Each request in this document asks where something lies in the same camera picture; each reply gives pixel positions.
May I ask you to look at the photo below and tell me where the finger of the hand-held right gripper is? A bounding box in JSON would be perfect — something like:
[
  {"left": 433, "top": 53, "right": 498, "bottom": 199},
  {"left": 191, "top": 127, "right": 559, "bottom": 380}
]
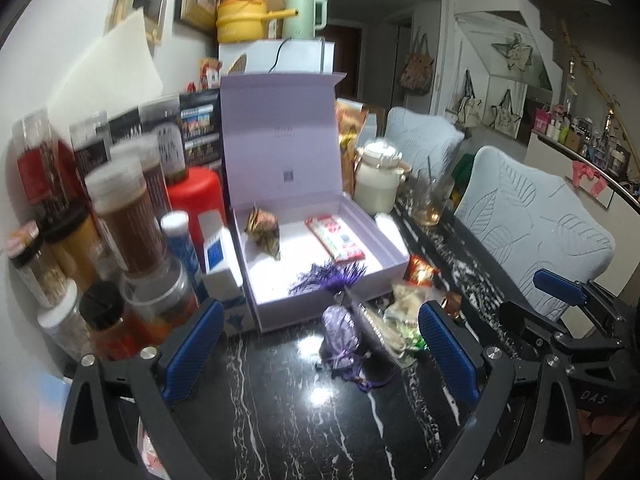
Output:
[
  {"left": 533, "top": 268, "right": 627, "bottom": 322},
  {"left": 499, "top": 301, "right": 568, "bottom": 361}
]

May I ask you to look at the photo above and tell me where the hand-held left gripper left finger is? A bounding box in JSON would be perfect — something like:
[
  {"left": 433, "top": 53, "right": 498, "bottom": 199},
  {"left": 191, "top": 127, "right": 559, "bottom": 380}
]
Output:
[{"left": 56, "top": 300, "right": 226, "bottom": 480}]

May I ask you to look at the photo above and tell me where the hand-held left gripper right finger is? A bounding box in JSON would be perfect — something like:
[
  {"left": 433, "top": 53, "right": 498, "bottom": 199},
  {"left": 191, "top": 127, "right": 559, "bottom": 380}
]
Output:
[{"left": 417, "top": 301, "right": 586, "bottom": 480}]

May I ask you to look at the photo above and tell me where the clear plastic bag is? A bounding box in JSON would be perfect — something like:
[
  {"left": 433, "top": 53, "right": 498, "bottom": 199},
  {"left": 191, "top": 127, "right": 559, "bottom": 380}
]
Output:
[{"left": 345, "top": 285, "right": 431, "bottom": 368}]

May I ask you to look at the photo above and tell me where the red snack packet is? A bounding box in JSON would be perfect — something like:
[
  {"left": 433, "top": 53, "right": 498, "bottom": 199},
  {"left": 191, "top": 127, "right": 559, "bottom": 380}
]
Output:
[{"left": 404, "top": 255, "right": 441, "bottom": 288}]

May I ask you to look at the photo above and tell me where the purple drawstring sachet bag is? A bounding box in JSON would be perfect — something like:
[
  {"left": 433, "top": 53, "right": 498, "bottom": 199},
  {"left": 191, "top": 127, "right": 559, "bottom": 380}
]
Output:
[{"left": 320, "top": 304, "right": 396, "bottom": 391}]

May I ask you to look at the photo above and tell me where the lavender gift box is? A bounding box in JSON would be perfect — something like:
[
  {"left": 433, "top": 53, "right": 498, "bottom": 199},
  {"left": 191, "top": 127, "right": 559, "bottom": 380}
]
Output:
[{"left": 220, "top": 72, "right": 413, "bottom": 333}]

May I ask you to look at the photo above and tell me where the green snack packet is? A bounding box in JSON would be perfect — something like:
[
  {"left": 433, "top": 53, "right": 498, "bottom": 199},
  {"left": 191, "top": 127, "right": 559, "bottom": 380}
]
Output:
[{"left": 395, "top": 327, "right": 430, "bottom": 358}]

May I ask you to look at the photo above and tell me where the clear glass jar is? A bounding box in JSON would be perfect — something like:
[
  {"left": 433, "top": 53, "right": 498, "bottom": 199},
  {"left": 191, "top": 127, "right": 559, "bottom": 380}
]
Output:
[{"left": 120, "top": 255, "right": 201, "bottom": 346}]

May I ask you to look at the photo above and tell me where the near white chair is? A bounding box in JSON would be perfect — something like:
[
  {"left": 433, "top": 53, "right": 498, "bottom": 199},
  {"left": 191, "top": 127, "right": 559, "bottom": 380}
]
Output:
[{"left": 452, "top": 145, "right": 616, "bottom": 321}]

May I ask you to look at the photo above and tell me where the white chair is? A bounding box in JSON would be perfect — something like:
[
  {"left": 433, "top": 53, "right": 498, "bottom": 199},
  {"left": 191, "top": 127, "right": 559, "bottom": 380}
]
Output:
[
  {"left": 452, "top": 145, "right": 616, "bottom": 321},
  {"left": 382, "top": 106, "right": 466, "bottom": 181}
]

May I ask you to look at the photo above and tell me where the black cap chili bottle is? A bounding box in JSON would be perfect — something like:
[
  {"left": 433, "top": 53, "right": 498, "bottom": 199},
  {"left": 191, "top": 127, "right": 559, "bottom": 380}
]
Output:
[{"left": 79, "top": 280, "right": 146, "bottom": 361}]

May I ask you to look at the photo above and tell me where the blue white tube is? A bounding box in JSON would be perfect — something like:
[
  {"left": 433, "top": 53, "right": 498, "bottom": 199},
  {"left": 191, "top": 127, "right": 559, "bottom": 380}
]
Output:
[{"left": 160, "top": 211, "right": 208, "bottom": 301}]

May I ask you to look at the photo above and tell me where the white blue carton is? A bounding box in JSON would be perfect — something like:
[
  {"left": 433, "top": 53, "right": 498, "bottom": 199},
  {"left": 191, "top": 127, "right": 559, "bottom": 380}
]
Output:
[{"left": 197, "top": 209, "right": 237, "bottom": 277}]

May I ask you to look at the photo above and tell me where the pink bow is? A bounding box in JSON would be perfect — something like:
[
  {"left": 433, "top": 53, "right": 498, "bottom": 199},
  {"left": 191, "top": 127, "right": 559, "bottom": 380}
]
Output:
[{"left": 572, "top": 160, "right": 608, "bottom": 196}]

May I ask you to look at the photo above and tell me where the white cap seed jar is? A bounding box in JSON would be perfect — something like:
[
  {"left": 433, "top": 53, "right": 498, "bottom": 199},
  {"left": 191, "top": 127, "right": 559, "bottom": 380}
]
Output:
[{"left": 37, "top": 280, "right": 93, "bottom": 361}]

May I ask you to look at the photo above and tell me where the green pink wrapped sachet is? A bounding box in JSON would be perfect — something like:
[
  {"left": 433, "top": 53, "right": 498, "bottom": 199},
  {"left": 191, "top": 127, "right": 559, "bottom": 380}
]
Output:
[{"left": 244, "top": 202, "right": 283, "bottom": 261}]

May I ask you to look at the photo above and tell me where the purple lavender bunch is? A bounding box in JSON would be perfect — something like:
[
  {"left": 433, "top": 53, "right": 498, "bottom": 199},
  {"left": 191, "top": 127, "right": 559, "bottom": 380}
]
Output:
[{"left": 289, "top": 260, "right": 368, "bottom": 297}]

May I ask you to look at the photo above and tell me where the brown spice jar white cap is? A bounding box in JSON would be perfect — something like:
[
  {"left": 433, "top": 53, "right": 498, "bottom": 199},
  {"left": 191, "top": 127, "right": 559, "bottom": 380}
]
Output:
[
  {"left": 85, "top": 157, "right": 171, "bottom": 273},
  {"left": 110, "top": 135, "right": 168, "bottom": 196}
]

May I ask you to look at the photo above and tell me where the red canister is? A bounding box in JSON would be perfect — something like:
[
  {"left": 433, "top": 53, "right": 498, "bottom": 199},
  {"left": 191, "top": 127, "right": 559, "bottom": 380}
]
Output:
[{"left": 165, "top": 167, "right": 228, "bottom": 266}]

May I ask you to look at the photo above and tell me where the green cloth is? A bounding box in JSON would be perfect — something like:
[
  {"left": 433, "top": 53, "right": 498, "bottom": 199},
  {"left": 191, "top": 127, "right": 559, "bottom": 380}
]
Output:
[{"left": 450, "top": 152, "right": 476, "bottom": 196}]

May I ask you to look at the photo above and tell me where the glass cup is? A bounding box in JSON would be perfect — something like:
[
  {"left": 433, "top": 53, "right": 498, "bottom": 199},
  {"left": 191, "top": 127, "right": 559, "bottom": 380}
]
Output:
[{"left": 411, "top": 167, "right": 456, "bottom": 227}]

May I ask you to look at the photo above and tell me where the row of cosmetic bottles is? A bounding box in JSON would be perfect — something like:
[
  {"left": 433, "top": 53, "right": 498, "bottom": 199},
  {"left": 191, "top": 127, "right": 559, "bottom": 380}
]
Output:
[{"left": 532, "top": 105, "right": 631, "bottom": 171}]

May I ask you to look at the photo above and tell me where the yellow powder jar black cap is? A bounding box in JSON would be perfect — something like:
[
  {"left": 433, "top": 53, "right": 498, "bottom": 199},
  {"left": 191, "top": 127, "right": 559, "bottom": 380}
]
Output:
[{"left": 42, "top": 202, "right": 101, "bottom": 291}]

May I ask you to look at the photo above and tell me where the pastel pink blue card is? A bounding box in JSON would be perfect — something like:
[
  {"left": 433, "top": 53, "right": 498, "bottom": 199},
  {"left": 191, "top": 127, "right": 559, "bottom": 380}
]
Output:
[{"left": 37, "top": 372, "right": 73, "bottom": 461}]

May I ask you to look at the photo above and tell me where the red white flat packet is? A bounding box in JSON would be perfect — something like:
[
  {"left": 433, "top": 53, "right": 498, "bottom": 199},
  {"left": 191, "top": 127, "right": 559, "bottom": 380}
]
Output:
[{"left": 305, "top": 215, "right": 366, "bottom": 263}]

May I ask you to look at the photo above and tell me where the nut jar pink lid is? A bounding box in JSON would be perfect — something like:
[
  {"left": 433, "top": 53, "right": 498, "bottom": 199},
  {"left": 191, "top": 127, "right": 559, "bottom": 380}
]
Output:
[{"left": 7, "top": 220, "right": 68, "bottom": 308}]

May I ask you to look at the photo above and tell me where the white tote bag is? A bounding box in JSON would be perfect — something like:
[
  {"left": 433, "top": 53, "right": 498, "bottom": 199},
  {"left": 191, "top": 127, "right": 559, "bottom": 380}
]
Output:
[
  {"left": 487, "top": 89, "right": 523, "bottom": 133},
  {"left": 452, "top": 70, "right": 483, "bottom": 128}
]

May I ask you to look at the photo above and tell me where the cream ceramic jar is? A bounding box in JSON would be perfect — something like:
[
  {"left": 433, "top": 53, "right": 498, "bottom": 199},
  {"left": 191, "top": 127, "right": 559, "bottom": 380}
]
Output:
[{"left": 354, "top": 138, "right": 405, "bottom": 213}]

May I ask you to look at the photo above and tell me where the far white chair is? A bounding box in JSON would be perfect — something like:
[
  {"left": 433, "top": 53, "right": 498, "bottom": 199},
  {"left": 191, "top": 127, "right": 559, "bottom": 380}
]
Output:
[{"left": 382, "top": 106, "right": 466, "bottom": 181}]

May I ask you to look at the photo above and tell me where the green white label bottle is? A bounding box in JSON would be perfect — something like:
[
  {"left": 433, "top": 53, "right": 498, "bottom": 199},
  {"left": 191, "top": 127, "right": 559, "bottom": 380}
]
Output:
[{"left": 140, "top": 100, "right": 188, "bottom": 186}]

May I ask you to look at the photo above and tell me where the dark printed box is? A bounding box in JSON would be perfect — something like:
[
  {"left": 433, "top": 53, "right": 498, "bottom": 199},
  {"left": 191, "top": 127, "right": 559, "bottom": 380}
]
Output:
[{"left": 179, "top": 91, "right": 222, "bottom": 166}]

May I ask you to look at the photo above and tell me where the yellow bamboo branch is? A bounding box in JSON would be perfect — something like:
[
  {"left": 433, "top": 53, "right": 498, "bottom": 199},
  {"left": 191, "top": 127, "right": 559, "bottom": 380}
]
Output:
[{"left": 560, "top": 20, "right": 626, "bottom": 126}]

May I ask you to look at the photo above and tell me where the black label jar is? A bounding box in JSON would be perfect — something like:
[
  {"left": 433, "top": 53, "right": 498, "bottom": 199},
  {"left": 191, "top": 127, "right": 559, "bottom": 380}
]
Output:
[{"left": 70, "top": 110, "right": 113, "bottom": 171}]

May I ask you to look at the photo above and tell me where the tall red label jar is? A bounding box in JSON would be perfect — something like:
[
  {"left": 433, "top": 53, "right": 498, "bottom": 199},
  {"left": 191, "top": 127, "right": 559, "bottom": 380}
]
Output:
[{"left": 12, "top": 107, "right": 68, "bottom": 221}]

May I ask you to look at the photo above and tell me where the orange snack bag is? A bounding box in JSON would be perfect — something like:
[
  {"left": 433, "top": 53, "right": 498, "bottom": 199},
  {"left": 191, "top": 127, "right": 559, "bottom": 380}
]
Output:
[{"left": 335, "top": 99, "right": 371, "bottom": 196}]

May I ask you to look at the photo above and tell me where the brown patterned tote bag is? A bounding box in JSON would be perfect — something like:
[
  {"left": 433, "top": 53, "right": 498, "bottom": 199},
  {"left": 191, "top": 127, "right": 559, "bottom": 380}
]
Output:
[{"left": 398, "top": 30, "right": 436, "bottom": 96}]

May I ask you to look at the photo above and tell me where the red snack bag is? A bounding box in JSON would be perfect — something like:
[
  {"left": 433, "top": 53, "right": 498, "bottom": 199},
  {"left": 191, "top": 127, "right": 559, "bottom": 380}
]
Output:
[{"left": 199, "top": 57, "right": 223, "bottom": 91}]

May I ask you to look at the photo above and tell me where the white foam board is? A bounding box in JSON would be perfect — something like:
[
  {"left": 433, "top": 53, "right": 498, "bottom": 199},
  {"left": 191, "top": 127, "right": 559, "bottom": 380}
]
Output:
[{"left": 47, "top": 7, "right": 166, "bottom": 121}]

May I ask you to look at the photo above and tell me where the white appliance box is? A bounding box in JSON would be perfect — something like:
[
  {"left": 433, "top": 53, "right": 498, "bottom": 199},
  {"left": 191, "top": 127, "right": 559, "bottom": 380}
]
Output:
[{"left": 218, "top": 37, "right": 335, "bottom": 78}]

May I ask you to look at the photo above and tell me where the yellow enamel pot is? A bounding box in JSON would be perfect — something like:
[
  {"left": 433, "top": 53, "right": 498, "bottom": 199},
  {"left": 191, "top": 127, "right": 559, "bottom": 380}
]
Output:
[{"left": 216, "top": 0, "right": 296, "bottom": 43}]

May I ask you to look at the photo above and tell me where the small wooden framed screen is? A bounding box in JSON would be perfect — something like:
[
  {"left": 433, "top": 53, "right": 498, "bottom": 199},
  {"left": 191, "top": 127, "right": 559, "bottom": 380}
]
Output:
[{"left": 107, "top": 0, "right": 168, "bottom": 43}]

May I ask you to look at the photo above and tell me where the green mug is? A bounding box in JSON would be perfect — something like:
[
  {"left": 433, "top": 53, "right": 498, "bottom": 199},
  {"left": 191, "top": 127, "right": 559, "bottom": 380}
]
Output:
[{"left": 283, "top": 0, "right": 328, "bottom": 41}]

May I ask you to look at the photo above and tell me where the star wall decoration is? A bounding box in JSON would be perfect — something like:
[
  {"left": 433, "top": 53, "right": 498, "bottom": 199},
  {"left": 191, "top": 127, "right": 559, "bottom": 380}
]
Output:
[{"left": 492, "top": 32, "right": 533, "bottom": 73}]

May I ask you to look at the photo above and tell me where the black cable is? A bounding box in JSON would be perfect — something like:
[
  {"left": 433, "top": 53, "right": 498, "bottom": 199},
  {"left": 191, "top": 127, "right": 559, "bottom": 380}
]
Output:
[{"left": 267, "top": 37, "right": 296, "bottom": 75}]

